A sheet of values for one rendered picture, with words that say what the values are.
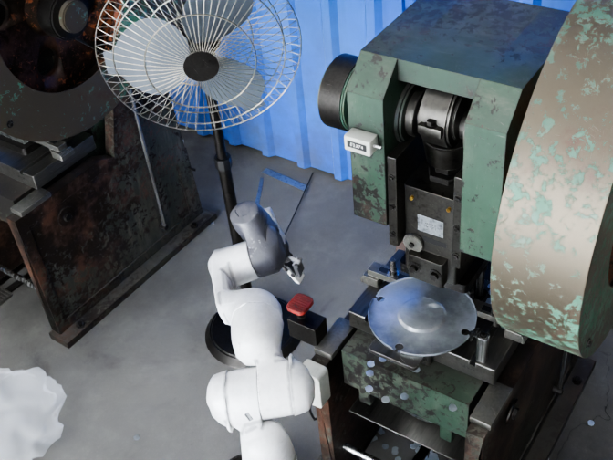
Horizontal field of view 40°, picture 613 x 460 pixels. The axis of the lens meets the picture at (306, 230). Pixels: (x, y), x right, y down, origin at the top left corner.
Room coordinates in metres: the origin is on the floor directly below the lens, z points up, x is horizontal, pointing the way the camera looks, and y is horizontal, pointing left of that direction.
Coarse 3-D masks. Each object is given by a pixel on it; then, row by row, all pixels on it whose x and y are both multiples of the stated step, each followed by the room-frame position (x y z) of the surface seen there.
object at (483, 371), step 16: (400, 256) 1.88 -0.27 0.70; (368, 288) 1.76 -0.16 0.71; (368, 304) 1.70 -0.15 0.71; (352, 320) 1.67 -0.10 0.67; (368, 320) 1.65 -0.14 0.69; (480, 320) 1.59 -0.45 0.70; (496, 336) 1.52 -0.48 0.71; (448, 352) 1.49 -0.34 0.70; (464, 352) 1.48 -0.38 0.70; (496, 352) 1.47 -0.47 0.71; (512, 352) 1.50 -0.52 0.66; (464, 368) 1.46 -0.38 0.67; (480, 368) 1.43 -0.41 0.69; (496, 368) 1.41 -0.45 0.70
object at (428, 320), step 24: (384, 288) 1.67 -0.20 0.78; (408, 288) 1.66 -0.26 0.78; (432, 288) 1.65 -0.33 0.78; (384, 312) 1.58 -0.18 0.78; (408, 312) 1.57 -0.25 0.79; (432, 312) 1.56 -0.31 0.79; (456, 312) 1.55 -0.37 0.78; (384, 336) 1.50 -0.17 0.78; (408, 336) 1.49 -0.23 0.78; (432, 336) 1.48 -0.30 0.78; (456, 336) 1.47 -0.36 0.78
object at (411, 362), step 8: (376, 344) 1.48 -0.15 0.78; (400, 344) 1.47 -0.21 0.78; (376, 352) 1.45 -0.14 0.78; (384, 352) 1.45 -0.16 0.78; (392, 352) 1.44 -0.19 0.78; (392, 360) 1.42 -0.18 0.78; (400, 360) 1.42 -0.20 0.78; (408, 360) 1.41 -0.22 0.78; (416, 360) 1.41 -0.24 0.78; (424, 360) 1.49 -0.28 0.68; (432, 360) 1.50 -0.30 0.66; (408, 368) 1.39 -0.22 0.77; (416, 368) 1.39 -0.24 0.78
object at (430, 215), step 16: (416, 176) 1.66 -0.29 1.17; (432, 176) 1.64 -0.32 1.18; (448, 176) 1.63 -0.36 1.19; (416, 192) 1.62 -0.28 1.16; (432, 192) 1.60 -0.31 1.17; (448, 192) 1.59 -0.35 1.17; (416, 208) 1.62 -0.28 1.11; (432, 208) 1.59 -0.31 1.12; (448, 208) 1.56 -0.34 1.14; (416, 224) 1.62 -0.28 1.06; (432, 224) 1.59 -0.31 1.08; (448, 224) 1.56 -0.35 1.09; (416, 240) 1.60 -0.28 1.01; (432, 240) 1.59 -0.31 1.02; (448, 240) 1.56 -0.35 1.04; (416, 256) 1.58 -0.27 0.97; (432, 256) 1.58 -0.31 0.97; (448, 256) 1.56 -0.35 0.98; (416, 272) 1.58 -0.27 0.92; (432, 272) 1.55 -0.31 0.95; (448, 272) 1.56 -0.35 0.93; (464, 272) 1.59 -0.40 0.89
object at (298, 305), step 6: (300, 294) 1.71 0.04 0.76; (294, 300) 1.69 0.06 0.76; (300, 300) 1.69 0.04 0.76; (306, 300) 1.68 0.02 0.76; (312, 300) 1.68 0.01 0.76; (288, 306) 1.67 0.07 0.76; (294, 306) 1.67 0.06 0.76; (300, 306) 1.66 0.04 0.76; (306, 306) 1.66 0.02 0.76; (294, 312) 1.65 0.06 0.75; (300, 312) 1.64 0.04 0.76
